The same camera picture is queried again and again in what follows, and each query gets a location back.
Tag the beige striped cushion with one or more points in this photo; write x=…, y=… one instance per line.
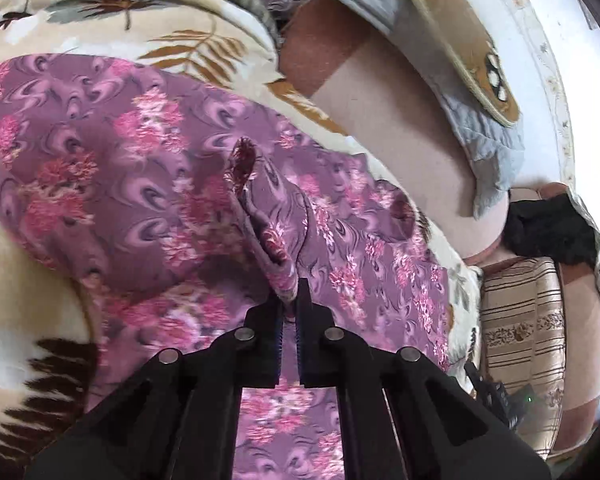
x=522, y=320

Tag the cream leaf print blanket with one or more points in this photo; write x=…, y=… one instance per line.
x=130, y=20

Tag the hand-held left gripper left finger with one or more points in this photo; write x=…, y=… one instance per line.
x=264, y=355

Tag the pink banded bedsheet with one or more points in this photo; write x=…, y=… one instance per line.
x=395, y=150

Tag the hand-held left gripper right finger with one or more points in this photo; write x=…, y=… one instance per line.
x=311, y=355

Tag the grey quilted blanket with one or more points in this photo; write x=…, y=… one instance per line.
x=485, y=155

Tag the black cloth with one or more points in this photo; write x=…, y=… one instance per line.
x=550, y=232

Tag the purple floral garment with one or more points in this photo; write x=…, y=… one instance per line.
x=130, y=185

